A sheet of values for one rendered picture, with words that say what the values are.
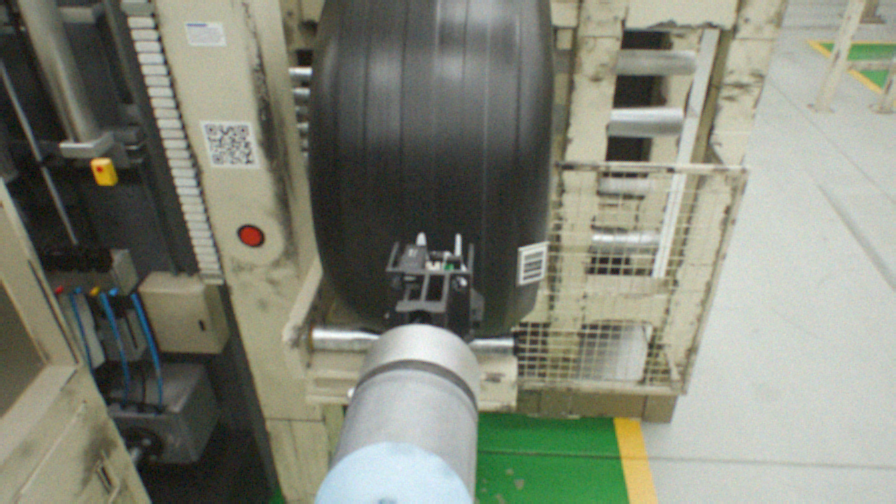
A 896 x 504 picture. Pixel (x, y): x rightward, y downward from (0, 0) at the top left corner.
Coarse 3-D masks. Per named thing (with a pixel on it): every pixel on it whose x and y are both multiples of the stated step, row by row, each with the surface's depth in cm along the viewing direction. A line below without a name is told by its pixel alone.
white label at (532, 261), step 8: (528, 248) 76; (536, 248) 77; (544, 248) 77; (520, 256) 76; (528, 256) 77; (536, 256) 77; (544, 256) 78; (520, 264) 77; (528, 264) 78; (536, 264) 78; (544, 264) 79; (520, 272) 78; (528, 272) 79; (536, 272) 79; (544, 272) 80; (520, 280) 79; (528, 280) 80; (536, 280) 80
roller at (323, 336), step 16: (320, 336) 103; (336, 336) 103; (352, 336) 103; (368, 336) 102; (480, 336) 102; (496, 336) 102; (512, 336) 102; (480, 352) 102; (496, 352) 102; (512, 352) 102
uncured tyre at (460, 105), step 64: (384, 0) 75; (448, 0) 74; (512, 0) 75; (320, 64) 75; (384, 64) 72; (448, 64) 71; (512, 64) 72; (320, 128) 74; (384, 128) 71; (448, 128) 71; (512, 128) 71; (320, 192) 76; (384, 192) 73; (448, 192) 72; (512, 192) 73; (320, 256) 82; (384, 256) 76; (512, 256) 76; (384, 320) 87; (512, 320) 88
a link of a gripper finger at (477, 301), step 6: (474, 294) 61; (480, 294) 61; (474, 300) 59; (480, 300) 59; (474, 306) 58; (480, 306) 58; (474, 312) 58; (480, 312) 58; (474, 318) 58; (480, 318) 58; (474, 324) 58; (480, 324) 57
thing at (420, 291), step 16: (416, 256) 55; (432, 256) 56; (448, 256) 55; (400, 272) 52; (416, 272) 52; (432, 272) 52; (448, 272) 52; (464, 272) 52; (400, 288) 53; (416, 288) 52; (432, 288) 52; (448, 288) 50; (464, 288) 53; (400, 304) 47; (416, 304) 47; (432, 304) 47; (448, 304) 51; (464, 304) 53; (400, 320) 47; (416, 320) 50; (432, 320) 47; (448, 320) 54; (464, 320) 54; (464, 336) 55
